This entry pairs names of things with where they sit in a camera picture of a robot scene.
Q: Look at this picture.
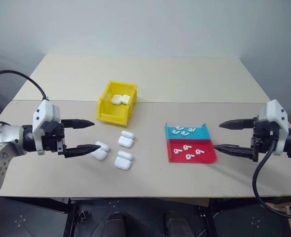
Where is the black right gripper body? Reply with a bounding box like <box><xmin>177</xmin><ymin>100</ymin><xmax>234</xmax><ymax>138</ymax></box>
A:
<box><xmin>250</xmin><ymin>115</ymin><xmax>281</xmax><ymax>161</ymax></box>

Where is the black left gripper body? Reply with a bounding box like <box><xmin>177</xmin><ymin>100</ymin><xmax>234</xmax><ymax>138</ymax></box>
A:
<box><xmin>40</xmin><ymin>119</ymin><xmax>68</xmax><ymax>156</ymax></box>

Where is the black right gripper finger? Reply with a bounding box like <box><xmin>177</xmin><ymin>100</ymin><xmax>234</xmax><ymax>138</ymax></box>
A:
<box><xmin>218</xmin><ymin>117</ymin><xmax>258</xmax><ymax>130</ymax></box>
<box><xmin>213</xmin><ymin>144</ymin><xmax>258</xmax><ymax>162</ymax></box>

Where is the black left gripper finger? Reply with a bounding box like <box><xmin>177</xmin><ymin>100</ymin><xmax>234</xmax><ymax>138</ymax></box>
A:
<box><xmin>63</xmin><ymin>144</ymin><xmax>102</xmax><ymax>159</ymax></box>
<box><xmin>61</xmin><ymin>118</ymin><xmax>96</xmax><ymax>130</ymax></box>

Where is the open white charging case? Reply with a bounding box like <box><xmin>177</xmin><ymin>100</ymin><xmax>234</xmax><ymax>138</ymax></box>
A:
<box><xmin>90</xmin><ymin>140</ymin><xmax>111</xmax><ymax>161</ymax></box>
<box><xmin>117</xmin><ymin>130</ymin><xmax>136</xmax><ymax>149</ymax></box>
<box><xmin>113</xmin><ymin>150</ymin><xmax>133</xmax><ymax>171</ymax></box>

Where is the yellow plastic bin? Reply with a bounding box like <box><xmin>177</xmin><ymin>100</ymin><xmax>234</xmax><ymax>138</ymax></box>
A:
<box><xmin>96</xmin><ymin>80</ymin><xmax>139</xmax><ymax>127</ymax></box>

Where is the red plastic tray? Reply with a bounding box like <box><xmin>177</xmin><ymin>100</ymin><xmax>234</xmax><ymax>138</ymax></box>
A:
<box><xmin>165</xmin><ymin>138</ymin><xmax>218</xmax><ymax>164</ymax></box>

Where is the teal plastic tray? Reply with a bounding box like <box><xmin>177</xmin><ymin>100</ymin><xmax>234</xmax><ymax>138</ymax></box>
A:
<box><xmin>164</xmin><ymin>122</ymin><xmax>212</xmax><ymax>142</ymax></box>

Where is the dark rounded shape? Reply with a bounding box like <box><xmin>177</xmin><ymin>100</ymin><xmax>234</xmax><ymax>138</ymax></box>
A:
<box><xmin>103</xmin><ymin>212</ymin><xmax>127</xmax><ymax>237</ymax></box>
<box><xmin>165</xmin><ymin>210</ymin><xmax>195</xmax><ymax>237</ymax></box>

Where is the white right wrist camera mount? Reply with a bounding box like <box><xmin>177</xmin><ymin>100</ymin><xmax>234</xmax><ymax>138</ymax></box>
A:
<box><xmin>258</xmin><ymin>99</ymin><xmax>290</xmax><ymax>157</ymax></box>

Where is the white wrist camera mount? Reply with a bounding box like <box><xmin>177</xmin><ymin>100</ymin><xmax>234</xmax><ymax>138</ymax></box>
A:
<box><xmin>32</xmin><ymin>99</ymin><xmax>62</xmax><ymax>156</ymax></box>
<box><xmin>258</xmin><ymin>99</ymin><xmax>290</xmax><ymax>157</ymax></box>

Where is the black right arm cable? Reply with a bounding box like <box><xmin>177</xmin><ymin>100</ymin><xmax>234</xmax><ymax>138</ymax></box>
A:
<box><xmin>252</xmin><ymin>138</ymin><xmax>291</xmax><ymax>219</ymax></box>

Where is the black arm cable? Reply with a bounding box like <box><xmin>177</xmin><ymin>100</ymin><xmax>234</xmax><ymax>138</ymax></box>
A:
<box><xmin>0</xmin><ymin>70</ymin><xmax>49</xmax><ymax>149</ymax></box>
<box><xmin>252</xmin><ymin>138</ymin><xmax>291</xmax><ymax>219</ymax></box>

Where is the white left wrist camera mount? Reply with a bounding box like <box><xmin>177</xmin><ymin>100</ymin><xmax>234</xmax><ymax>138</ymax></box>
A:
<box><xmin>32</xmin><ymin>99</ymin><xmax>62</xmax><ymax>156</ymax></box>

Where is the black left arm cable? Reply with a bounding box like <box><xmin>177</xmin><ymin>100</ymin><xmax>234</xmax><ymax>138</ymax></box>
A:
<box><xmin>0</xmin><ymin>70</ymin><xmax>49</xmax><ymax>149</ymax></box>

